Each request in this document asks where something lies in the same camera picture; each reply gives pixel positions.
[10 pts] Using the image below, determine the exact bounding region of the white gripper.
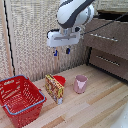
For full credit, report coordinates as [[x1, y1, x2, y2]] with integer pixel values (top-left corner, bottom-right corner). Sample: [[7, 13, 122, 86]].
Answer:
[[46, 27, 82, 57]]

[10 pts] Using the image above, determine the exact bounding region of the silver drawer handle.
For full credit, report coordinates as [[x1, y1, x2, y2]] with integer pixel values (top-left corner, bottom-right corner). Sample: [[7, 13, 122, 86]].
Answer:
[[95, 54, 121, 68], [89, 32, 119, 43]]

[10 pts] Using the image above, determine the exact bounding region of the dark brown drawer cabinet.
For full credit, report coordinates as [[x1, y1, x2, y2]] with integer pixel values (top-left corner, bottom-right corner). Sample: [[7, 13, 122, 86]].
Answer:
[[82, 9, 128, 82]]

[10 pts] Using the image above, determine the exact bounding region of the red bowl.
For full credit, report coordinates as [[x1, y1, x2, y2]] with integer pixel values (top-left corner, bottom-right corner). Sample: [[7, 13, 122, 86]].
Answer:
[[53, 75, 67, 88]]

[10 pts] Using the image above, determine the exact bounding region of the beige woven folding screen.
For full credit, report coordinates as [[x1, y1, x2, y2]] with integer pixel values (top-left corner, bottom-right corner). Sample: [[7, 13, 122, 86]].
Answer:
[[0, 0, 101, 82]]

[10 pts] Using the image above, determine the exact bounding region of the pink plastic cup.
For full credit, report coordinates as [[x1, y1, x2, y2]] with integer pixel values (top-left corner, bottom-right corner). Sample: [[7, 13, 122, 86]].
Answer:
[[73, 74, 89, 95]]

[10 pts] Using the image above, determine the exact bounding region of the colourful food carton box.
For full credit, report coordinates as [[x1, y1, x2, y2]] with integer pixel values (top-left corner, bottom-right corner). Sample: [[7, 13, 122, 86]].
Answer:
[[44, 73, 65, 105]]

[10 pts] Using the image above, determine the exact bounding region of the red plastic shopping basket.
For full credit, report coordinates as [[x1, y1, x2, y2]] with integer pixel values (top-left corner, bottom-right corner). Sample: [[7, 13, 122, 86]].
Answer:
[[0, 74, 47, 128]]

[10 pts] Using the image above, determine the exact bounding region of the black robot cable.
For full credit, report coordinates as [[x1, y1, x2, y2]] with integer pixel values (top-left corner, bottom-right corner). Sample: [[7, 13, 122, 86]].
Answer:
[[81, 13, 128, 36]]

